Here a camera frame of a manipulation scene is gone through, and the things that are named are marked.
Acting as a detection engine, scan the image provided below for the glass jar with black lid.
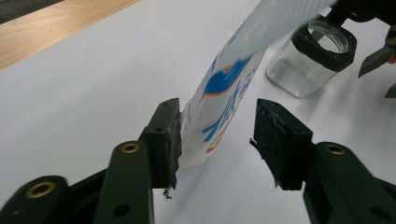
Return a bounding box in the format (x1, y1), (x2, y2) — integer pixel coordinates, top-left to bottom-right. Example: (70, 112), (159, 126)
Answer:
(265, 0), (394, 100)

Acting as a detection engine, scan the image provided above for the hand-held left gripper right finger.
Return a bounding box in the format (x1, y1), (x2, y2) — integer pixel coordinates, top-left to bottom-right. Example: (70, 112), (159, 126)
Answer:
(248, 98), (314, 191)

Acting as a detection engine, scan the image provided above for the blue and white milk pouch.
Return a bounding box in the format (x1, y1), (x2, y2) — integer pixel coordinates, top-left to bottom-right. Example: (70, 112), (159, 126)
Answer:
(178, 0), (338, 170)

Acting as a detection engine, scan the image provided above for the wooden table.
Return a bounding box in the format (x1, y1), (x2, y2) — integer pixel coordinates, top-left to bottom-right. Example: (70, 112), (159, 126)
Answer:
(0, 0), (142, 71)

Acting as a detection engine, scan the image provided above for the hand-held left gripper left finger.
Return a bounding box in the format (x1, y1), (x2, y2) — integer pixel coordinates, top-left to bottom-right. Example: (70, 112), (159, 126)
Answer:
(137, 97), (183, 191)

